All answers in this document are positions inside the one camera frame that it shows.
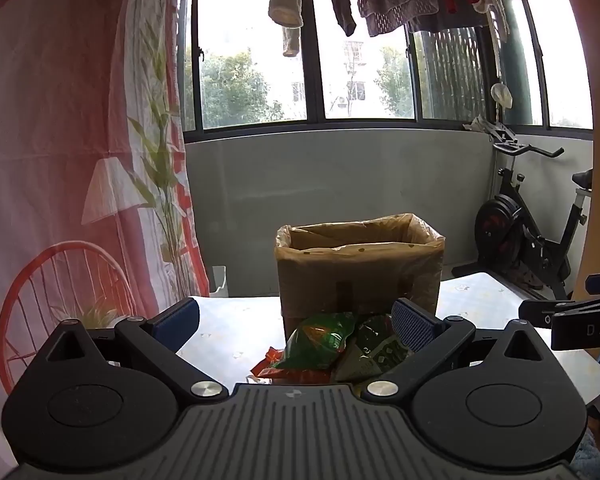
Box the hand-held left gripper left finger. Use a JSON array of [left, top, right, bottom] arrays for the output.
[[45, 296, 229, 403]]

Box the cardboard box with plastic liner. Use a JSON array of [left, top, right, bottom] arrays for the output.
[[274, 212, 446, 348]]

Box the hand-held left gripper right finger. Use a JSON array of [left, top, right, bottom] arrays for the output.
[[362, 297, 555, 403]]

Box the beige hanging sock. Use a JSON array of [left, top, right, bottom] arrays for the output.
[[281, 26, 301, 58]]

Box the white plastic container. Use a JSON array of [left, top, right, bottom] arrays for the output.
[[211, 264, 229, 297]]

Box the printed pink curtain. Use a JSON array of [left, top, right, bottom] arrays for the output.
[[0, 0, 213, 441]]

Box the crumpled pale cloth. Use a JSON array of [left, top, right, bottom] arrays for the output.
[[462, 115, 498, 133]]

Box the green tortilla chip packet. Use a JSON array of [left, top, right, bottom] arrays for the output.
[[280, 311, 358, 372]]

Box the dark green snack packet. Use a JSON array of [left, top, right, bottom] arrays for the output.
[[330, 314, 413, 385]]

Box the white hanging object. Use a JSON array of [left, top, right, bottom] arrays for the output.
[[490, 82, 514, 111]]

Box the floral tablecloth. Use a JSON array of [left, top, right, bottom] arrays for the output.
[[175, 271, 600, 406]]

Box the dark hanging garment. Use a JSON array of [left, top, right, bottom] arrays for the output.
[[407, 2, 491, 33]]

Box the dark framed window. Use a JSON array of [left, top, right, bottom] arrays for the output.
[[177, 0, 596, 133]]

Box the black exercise bike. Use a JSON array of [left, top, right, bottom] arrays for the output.
[[452, 122, 595, 301]]

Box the orange snack packet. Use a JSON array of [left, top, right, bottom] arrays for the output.
[[250, 346, 333, 386]]

